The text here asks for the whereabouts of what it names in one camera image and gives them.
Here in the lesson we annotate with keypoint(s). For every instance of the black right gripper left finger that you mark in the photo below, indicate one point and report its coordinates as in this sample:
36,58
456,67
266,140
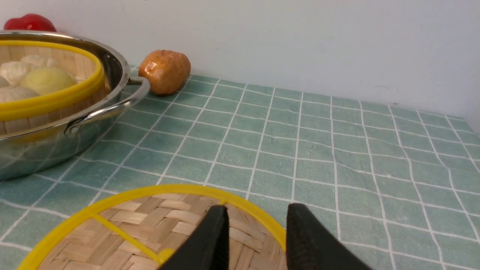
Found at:
207,248

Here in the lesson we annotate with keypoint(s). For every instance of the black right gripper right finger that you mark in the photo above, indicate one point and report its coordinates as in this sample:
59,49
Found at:
310,246

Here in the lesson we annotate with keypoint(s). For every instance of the woven bamboo steamer lid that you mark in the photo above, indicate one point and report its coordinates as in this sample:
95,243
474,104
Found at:
141,228

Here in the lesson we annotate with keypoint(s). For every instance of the bamboo steamer basket yellow rim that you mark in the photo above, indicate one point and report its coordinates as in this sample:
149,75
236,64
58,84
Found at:
28,114

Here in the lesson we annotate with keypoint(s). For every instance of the stainless steel pot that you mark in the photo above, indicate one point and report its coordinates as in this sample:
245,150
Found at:
40,132

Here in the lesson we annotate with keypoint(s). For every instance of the green tiled tablecloth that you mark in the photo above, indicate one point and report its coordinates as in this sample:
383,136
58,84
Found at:
399,187

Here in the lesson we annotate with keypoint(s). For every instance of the brown potato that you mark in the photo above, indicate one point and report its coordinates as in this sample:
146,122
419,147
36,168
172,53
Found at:
166,71

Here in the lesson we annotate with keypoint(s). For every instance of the pale green round bun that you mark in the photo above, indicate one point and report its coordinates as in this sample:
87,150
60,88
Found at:
46,80

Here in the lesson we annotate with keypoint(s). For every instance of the white bun left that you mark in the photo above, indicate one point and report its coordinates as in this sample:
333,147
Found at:
11,94

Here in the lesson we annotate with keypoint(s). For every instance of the white dumpling upper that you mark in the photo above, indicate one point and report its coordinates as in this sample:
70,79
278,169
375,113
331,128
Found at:
40,61

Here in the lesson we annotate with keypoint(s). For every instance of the red bell pepper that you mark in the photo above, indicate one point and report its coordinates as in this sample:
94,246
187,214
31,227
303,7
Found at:
31,21

